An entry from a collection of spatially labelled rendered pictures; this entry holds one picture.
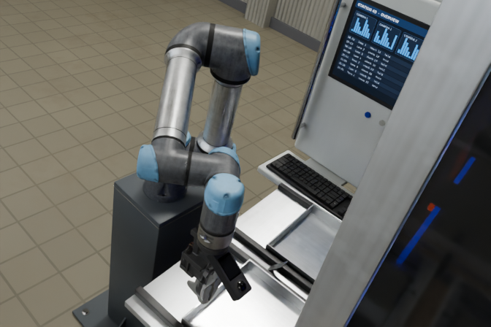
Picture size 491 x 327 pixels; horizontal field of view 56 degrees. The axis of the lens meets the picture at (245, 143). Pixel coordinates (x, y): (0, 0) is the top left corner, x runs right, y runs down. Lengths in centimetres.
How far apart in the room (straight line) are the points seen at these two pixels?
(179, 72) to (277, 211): 61
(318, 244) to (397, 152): 94
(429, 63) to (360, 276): 30
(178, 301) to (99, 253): 128
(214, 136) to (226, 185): 53
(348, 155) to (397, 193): 126
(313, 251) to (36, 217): 164
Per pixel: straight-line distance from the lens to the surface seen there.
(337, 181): 186
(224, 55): 120
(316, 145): 188
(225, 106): 132
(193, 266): 104
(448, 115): 50
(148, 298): 120
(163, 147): 98
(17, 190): 281
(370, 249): 62
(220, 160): 98
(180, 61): 115
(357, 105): 172
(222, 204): 88
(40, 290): 235
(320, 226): 151
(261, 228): 143
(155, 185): 155
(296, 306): 128
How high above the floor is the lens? 188
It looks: 35 degrees down
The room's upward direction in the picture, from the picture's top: 14 degrees clockwise
